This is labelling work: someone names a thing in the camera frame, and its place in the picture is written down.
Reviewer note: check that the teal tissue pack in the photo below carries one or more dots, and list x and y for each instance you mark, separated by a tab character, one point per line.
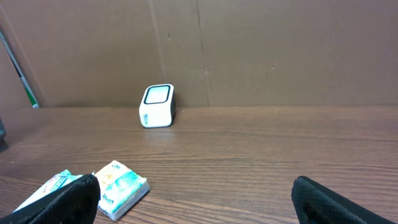
121	188

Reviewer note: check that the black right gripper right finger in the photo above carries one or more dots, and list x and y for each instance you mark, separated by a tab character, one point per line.
316	204

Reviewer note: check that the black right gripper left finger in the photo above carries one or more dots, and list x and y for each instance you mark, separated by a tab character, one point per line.
76	202

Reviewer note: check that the orange tissue pack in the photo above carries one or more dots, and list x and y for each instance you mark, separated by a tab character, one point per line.
56	182

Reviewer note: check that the white barcode scanner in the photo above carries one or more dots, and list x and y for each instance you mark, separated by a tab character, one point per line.
158	105

